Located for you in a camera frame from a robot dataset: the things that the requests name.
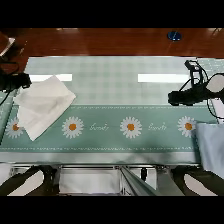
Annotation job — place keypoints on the white T-shirt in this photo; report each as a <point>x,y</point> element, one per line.
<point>43,103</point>

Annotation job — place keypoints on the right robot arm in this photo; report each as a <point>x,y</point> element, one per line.
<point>216,84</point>

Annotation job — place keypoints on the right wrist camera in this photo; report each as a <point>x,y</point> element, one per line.
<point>193,70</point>

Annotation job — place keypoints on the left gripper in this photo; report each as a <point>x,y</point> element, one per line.
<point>20,81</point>

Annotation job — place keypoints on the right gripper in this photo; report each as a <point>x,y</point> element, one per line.
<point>182,96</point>

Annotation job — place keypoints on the light blue garment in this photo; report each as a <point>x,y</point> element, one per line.
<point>211,146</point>

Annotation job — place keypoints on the blue round object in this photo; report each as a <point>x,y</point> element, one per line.
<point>174,35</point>

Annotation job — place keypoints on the silver frame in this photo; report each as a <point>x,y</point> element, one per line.
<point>136,184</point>

